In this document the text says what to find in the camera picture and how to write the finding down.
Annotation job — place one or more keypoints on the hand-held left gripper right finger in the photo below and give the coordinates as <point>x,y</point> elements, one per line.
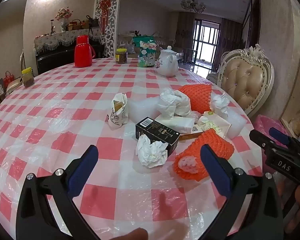
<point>215,172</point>

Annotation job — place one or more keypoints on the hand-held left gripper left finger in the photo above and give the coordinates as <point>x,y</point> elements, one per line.
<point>83,172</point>

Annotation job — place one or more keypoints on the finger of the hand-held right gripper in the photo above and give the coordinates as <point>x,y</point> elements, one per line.
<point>258,138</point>
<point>278,133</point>

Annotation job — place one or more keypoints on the pink lined trash bin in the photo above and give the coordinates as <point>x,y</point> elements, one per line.
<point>265,123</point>

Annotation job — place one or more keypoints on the white foam piece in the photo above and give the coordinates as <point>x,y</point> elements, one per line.
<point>236,125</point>
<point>141,108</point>

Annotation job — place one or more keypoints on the orange foam net pink core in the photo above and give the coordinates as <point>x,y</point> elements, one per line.
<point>187,152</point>

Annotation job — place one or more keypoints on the small brown cardboard box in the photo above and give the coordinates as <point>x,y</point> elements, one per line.
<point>193,131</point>

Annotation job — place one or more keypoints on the green print paper wrapper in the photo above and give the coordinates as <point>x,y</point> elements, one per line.
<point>212,123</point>

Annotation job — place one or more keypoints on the white packet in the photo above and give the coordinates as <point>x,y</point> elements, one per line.
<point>182,124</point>

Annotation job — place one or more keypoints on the white printed paper bag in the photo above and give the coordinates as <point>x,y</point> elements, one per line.
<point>118,112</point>

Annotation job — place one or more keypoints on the black carton box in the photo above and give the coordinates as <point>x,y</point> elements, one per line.
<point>152,128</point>

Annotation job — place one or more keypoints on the white paper pile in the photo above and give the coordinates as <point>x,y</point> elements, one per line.
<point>175,102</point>

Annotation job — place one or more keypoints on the person's left hand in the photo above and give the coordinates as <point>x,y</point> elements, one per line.
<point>130,233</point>

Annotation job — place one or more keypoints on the bagged bread loaf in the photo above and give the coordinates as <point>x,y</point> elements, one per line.
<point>296,123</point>

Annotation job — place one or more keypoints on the cream carved padded chair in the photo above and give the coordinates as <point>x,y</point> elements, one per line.
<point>242,80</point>

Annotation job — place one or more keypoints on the red white checkered tablecloth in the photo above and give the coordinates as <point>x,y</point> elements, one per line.
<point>65,100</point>

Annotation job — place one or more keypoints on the brown curtain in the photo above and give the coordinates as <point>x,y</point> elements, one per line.
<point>185,30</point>
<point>230,37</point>

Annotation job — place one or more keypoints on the balcony window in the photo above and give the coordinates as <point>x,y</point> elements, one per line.
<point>206,42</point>

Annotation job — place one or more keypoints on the yellow lid glass jar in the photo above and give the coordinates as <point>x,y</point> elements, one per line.
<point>28,78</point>
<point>121,56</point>

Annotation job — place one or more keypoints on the dark wooden door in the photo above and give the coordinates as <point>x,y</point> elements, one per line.
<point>252,22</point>

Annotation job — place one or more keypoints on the white ceramic teapot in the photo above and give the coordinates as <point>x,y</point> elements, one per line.
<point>168,65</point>

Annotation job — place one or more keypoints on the black piano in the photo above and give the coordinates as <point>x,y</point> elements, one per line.
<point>52,60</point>

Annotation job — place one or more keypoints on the red thermos jug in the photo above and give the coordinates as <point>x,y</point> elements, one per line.
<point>83,55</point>

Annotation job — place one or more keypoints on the red basket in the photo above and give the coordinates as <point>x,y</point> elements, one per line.
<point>8,80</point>

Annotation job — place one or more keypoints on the wooden chair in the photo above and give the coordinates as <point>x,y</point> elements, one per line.
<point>22,62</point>

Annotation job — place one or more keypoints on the green snack bag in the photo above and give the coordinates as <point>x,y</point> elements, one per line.
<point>146,55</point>

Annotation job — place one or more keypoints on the long carved sofa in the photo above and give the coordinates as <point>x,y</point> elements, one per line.
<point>166,41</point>

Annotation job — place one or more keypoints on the carved armchair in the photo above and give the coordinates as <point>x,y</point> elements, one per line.
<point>126,45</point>

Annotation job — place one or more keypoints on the lace piano cover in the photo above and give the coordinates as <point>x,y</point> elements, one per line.
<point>55,38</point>

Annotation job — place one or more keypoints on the white lattice screen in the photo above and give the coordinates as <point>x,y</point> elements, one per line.
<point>115,30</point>

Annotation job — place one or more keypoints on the brown wicker basket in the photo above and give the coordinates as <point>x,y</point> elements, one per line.
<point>73,26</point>

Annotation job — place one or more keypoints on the chandelier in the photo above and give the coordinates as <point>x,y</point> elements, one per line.
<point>193,5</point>

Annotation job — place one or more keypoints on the dark handbag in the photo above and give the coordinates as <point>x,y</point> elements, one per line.
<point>93,22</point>

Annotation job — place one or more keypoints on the flower vase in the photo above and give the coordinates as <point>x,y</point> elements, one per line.
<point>64,17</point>

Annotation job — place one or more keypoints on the red knot wall hanging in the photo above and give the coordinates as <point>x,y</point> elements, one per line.
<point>105,3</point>

